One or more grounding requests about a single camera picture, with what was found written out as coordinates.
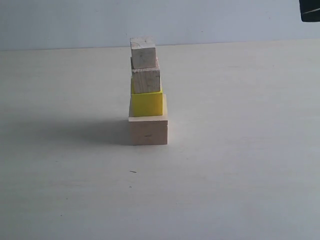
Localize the medium natural wooden cube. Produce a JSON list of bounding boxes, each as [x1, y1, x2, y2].
[[131, 57, 161, 94]]

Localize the large pale wooden cube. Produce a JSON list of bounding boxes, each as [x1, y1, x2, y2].
[[128, 94, 169, 146]]

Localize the yellow cube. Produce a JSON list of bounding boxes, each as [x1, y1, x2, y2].
[[130, 79, 164, 117]]

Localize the small natural wooden cube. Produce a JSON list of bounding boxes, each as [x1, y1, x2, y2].
[[130, 36, 156, 69]]

